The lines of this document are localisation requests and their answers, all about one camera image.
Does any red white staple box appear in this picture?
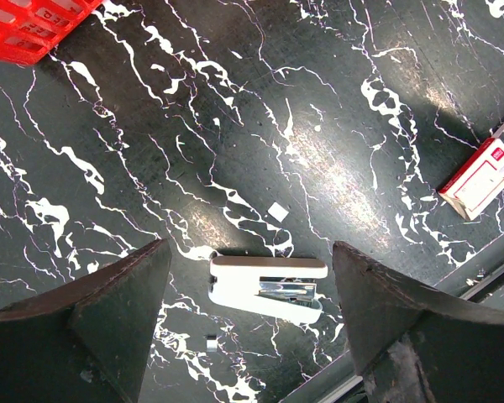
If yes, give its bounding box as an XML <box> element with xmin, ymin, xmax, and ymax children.
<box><xmin>438</xmin><ymin>123</ymin><xmax>504</xmax><ymax>221</ymax></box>

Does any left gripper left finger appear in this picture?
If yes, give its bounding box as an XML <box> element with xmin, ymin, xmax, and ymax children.
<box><xmin>0</xmin><ymin>239</ymin><xmax>172</xmax><ymax>402</ymax></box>

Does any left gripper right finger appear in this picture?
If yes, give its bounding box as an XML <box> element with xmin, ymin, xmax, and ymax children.
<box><xmin>331</xmin><ymin>241</ymin><xmax>504</xmax><ymax>403</ymax></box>

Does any light blue stapler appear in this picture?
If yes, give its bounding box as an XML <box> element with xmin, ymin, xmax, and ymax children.
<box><xmin>208</xmin><ymin>255</ymin><xmax>328</xmax><ymax>325</ymax></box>

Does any small silver staple strip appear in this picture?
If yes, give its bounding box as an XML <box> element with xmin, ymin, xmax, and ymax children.
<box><xmin>206</xmin><ymin>334</ymin><xmax>218</xmax><ymax>352</ymax></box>

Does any red plastic shopping basket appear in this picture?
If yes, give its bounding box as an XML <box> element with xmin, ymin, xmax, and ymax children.
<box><xmin>0</xmin><ymin>0</ymin><xmax>101</xmax><ymax>65</ymax></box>

